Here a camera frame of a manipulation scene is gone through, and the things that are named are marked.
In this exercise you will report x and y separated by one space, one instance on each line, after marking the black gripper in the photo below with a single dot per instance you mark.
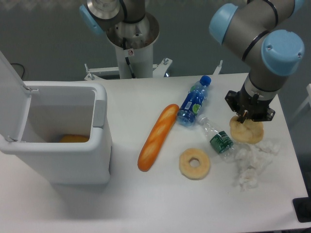
249 107

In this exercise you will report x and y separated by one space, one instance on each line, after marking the round bread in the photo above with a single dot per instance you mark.
247 132

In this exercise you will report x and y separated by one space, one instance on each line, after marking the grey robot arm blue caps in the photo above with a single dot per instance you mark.
249 32

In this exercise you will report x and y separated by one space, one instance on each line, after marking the orange bread inside bin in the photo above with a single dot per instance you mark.
71 138

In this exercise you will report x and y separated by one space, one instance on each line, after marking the white trash can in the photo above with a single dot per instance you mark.
58 109

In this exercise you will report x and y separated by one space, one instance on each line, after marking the white trash can lid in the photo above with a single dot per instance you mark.
15 101

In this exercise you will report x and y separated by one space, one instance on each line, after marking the clear bottle green label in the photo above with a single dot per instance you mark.
219 140

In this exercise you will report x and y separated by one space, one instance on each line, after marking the crumpled white tissue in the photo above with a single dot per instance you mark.
252 160

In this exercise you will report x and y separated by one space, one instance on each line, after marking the blue plastic bottle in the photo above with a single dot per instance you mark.
193 102

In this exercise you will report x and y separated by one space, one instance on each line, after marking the orange baguette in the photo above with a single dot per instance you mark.
157 137

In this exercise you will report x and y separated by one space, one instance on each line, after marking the black device at edge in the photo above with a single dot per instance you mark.
302 207

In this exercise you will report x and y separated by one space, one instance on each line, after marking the ring shaped donut bread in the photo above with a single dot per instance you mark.
194 164

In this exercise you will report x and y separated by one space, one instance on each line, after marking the white metal base frame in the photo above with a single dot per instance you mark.
126 71

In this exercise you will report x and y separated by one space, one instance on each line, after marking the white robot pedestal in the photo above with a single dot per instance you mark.
141 60

